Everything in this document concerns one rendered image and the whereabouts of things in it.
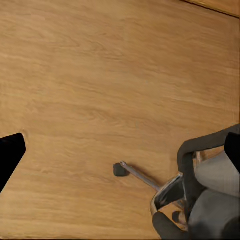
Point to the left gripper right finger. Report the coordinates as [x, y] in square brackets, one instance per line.
[232, 149]

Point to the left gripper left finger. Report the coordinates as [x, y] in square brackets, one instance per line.
[12, 149]

